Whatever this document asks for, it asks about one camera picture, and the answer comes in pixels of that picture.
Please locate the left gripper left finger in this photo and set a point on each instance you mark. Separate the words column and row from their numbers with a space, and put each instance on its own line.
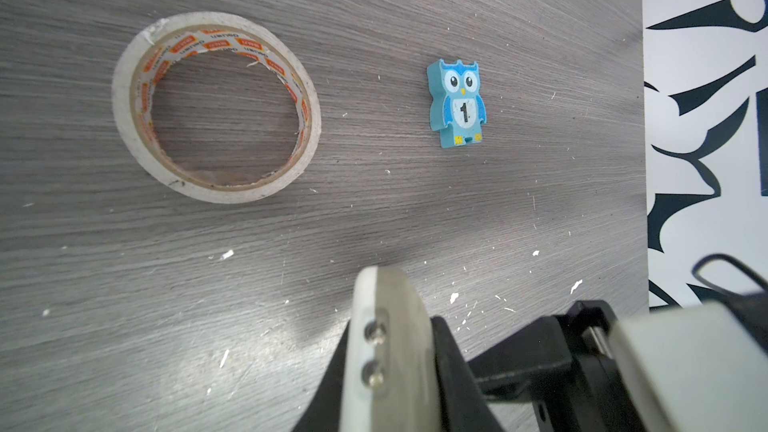
column 323, row 414

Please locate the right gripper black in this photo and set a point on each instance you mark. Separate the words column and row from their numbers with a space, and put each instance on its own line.
column 564, row 367

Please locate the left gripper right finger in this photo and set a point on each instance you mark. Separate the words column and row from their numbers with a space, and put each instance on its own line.
column 463, row 407

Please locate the blue owl toy block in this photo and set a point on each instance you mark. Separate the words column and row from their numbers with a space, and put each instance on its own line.
column 457, row 111

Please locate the roll of clear tape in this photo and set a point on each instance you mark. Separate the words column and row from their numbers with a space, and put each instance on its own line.
column 216, row 107

